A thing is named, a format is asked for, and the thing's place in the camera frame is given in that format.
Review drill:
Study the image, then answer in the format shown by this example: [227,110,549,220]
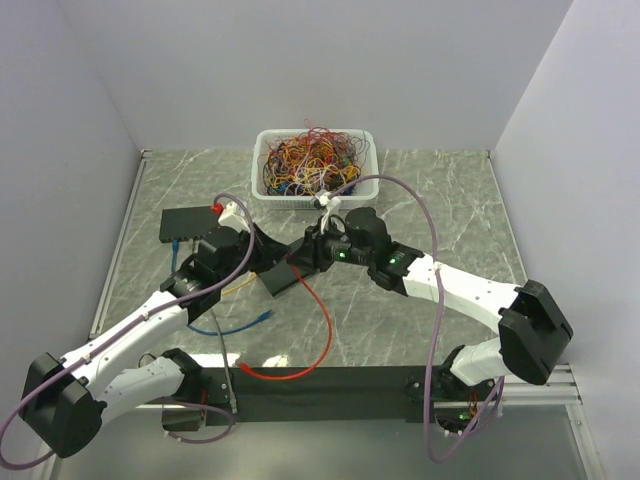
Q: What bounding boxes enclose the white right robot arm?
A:
[289,207,573,399]

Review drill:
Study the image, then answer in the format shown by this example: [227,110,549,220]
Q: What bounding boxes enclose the black network switch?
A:
[257,238,303,297]
[158,206,220,243]

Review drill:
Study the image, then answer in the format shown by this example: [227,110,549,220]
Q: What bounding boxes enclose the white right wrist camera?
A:
[312,190,341,233]

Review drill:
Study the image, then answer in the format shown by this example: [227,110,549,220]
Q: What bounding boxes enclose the blue ethernet cable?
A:
[171,239,274,336]

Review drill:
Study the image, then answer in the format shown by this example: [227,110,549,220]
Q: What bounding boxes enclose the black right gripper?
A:
[287,215,374,274]

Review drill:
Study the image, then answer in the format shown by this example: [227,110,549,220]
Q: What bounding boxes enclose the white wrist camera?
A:
[210,201,249,231]
[312,190,341,233]

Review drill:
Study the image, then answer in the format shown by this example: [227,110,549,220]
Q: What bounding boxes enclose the grey ethernet cable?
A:
[189,239,240,415]

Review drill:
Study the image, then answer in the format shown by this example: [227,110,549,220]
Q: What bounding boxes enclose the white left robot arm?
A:
[19,226,290,458]

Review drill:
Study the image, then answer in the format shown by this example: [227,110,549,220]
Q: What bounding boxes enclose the tangled colourful wires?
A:
[259,118,374,199]

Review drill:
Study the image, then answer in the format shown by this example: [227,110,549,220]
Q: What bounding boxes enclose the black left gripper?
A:
[218,221,292,287]

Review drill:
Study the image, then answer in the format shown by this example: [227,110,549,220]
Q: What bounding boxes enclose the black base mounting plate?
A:
[196,365,425,423]

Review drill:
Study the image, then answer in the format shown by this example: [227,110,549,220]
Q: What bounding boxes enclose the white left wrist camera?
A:
[210,201,249,231]

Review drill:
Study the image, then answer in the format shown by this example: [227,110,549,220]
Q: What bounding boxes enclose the orange ethernet cable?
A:
[221,272,261,296]

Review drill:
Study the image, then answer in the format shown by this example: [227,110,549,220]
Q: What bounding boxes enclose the red ethernet cable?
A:
[239,264,335,382]

